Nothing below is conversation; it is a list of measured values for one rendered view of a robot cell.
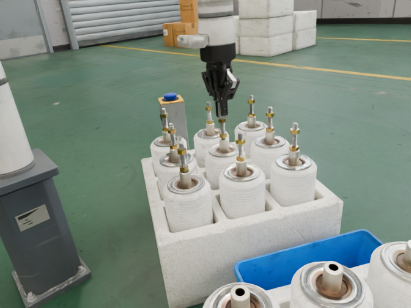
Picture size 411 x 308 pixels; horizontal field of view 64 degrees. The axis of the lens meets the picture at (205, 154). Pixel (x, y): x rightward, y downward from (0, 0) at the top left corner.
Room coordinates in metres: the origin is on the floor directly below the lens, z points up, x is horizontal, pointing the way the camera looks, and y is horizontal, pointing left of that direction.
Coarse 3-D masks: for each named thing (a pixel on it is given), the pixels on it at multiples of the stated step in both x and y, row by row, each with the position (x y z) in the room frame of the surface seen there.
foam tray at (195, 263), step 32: (320, 192) 0.60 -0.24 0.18; (160, 224) 0.54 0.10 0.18; (224, 224) 0.52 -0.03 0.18; (256, 224) 0.52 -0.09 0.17; (288, 224) 0.53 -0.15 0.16; (320, 224) 0.55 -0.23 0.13; (160, 256) 0.47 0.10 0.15; (192, 256) 0.49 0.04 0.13; (224, 256) 0.50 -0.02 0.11; (256, 256) 0.52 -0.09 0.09; (192, 288) 0.49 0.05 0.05
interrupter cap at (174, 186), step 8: (176, 176) 0.59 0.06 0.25; (192, 176) 0.59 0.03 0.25; (200, 176) 0.59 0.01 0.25; (168, 184) 0.56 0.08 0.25; (176, 184) 0.57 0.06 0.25; (192, 184) 0.56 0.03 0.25; (200, 184) 0.56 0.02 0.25; (176, 192) 0.53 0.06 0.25; (184, 192) 0.53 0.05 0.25; (192, 192) 0.53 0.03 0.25
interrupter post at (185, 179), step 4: (180, 172) 0.56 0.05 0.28; (184, 172) 0.56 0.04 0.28; (188, 172) 0.56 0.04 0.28; (180, 176) 0.56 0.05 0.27; (184, 176) 0.55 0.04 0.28; (188, 176) 0.56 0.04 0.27; (180, 180) 0.56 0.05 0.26; (184, 180) 0.55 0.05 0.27; (188, 180) 0.56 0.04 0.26; (180, 184) 0.56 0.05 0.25; (184, 184) 0.55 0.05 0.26; (188, 184) 0.56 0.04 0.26
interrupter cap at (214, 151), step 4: (216, 144) 0.74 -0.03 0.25; (232, 144) 0.73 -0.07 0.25; (212, 148) 0.72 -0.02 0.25; (216, 148) 0.72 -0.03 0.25; (232, 148) 0.71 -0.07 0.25; (236, 148) 0.71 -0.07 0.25; (212, 152) 0.70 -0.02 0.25; (216, 152) 0.70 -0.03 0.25; (220, 152) 0.70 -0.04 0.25; (228, 152) 0.69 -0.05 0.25; (232, 152) 0.69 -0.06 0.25; (236, 152) 0.68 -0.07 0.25; (216, 156) 0.68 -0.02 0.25; (220, 156) 0.67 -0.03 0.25; (224, 156) 0.67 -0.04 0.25; (228, 156) 0.67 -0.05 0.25
